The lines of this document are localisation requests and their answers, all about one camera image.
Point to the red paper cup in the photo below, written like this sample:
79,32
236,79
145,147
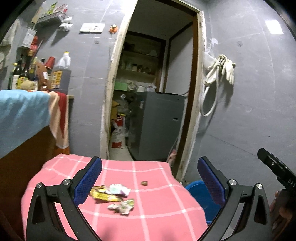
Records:
50,63

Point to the crumpled greenish white wrapper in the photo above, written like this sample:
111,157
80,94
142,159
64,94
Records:
123,207

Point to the blue plastic basin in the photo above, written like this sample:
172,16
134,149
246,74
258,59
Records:
200,193

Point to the right hand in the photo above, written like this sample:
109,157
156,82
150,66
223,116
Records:
282,211

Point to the white purple crumpled packet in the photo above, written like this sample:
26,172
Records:
118,189

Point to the yellow snack wrapper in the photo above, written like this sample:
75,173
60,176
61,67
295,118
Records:
100,192

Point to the white wall switch plate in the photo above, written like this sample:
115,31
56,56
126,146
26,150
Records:
92,28

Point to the red white rice bag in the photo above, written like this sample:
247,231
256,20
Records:
118,133

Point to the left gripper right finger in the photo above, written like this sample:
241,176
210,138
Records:
214,180

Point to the red and beige cloth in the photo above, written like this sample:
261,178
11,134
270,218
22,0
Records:
59,118

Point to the grey washing machine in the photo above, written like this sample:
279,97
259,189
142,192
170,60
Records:
155,122

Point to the dark glass bottle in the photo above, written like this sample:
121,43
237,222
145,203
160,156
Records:
16,73

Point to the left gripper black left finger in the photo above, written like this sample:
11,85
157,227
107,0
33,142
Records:
84,180

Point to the large dark vinegar jug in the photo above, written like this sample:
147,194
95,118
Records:
61,74

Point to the white rubber glove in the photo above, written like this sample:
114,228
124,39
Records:
228,70

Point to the pink checked tablecloth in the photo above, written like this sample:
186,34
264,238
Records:
163,210

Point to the wire wall shelf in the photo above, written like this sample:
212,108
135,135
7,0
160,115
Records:
52,19

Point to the beige hanging rag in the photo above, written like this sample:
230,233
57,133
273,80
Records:
7,43

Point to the green box on shelf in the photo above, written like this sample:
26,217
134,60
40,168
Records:
120,86

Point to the orange wall hook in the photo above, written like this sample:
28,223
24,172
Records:
113,29

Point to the light blue towel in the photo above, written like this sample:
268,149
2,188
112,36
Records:
23,114

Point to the brown paper bag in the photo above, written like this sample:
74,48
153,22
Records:
44,83

